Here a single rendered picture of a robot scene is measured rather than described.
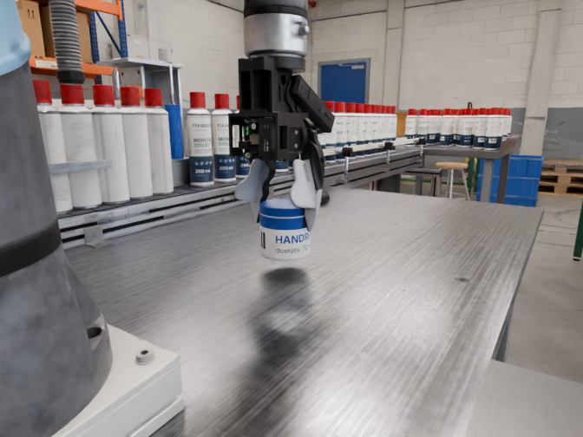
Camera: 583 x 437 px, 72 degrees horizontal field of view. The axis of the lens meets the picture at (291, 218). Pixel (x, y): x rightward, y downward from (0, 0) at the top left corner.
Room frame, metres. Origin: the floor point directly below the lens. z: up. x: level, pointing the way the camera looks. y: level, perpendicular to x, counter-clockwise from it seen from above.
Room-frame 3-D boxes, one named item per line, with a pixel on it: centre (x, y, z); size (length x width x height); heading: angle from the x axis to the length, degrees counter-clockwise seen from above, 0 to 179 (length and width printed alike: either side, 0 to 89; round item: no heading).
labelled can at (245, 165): (1.04, 0.12, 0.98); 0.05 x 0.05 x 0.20
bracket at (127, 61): (0.91, 0.32, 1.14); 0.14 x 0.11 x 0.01; 146
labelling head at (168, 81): (0.91, 0.32, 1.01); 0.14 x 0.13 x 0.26; 146
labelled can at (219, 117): (0.97, 0.16, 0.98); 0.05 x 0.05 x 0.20
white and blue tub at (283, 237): (0.54, 0.01, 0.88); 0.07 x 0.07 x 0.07
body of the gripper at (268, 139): (0.51, 0.02, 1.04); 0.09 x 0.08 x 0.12; 149
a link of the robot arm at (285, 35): (0.52, 0.02, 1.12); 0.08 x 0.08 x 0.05
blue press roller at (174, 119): (0.91, 0.26, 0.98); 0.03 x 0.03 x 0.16
